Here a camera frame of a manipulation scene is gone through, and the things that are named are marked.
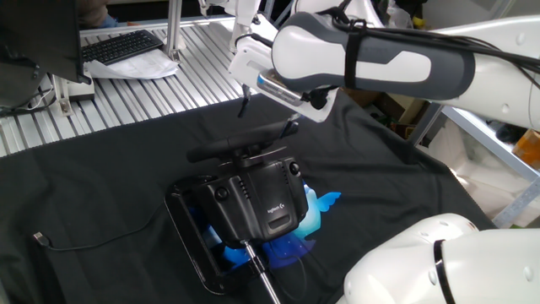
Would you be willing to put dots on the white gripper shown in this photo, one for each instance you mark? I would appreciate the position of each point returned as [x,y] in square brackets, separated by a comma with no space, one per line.
[251,63]

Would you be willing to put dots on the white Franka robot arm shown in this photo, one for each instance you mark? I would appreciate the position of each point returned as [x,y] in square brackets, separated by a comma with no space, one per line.
[379,59]

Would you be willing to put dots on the black Logitech wheel base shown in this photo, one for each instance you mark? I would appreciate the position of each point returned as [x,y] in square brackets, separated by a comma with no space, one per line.
[253,207]

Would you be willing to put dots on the large open cardboard box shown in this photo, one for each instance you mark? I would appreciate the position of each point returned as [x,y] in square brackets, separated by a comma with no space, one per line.
[363,97]

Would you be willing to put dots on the white paper sheets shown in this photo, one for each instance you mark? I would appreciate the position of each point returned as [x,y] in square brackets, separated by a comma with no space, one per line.
[143,65]

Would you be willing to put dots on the brown cardboard box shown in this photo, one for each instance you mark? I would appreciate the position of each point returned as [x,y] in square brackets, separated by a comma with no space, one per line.
[401,110]

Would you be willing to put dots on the black computer keyboard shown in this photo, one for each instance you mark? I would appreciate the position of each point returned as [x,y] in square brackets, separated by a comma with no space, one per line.
[122,45]

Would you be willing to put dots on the clear crumpled plastic bag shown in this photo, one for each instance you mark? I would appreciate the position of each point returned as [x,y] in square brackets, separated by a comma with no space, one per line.
[398,19]

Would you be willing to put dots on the silver metal clamp rod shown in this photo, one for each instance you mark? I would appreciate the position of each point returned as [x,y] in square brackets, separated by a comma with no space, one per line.
[263,278]

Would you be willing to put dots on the small yellow toy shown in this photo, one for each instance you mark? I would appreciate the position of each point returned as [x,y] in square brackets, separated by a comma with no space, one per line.
[418,22]

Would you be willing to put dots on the black table cloth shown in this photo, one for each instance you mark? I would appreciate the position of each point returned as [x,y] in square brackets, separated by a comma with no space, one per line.
[84,190]

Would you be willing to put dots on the black computer monitor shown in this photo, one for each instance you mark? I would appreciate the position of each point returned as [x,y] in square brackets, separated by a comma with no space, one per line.
[38,34]

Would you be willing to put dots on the orange box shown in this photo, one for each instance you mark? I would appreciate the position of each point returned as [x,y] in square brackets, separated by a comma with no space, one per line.
[528,148]

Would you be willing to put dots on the silver wrist camera blue ends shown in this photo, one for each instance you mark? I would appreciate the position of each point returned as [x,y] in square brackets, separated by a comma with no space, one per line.
[278,88]

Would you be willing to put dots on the aluminium frame post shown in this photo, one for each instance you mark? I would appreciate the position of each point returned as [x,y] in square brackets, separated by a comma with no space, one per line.
[174,25]

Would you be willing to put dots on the aluminium frame rail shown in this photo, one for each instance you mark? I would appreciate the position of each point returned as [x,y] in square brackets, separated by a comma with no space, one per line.
[135,25]

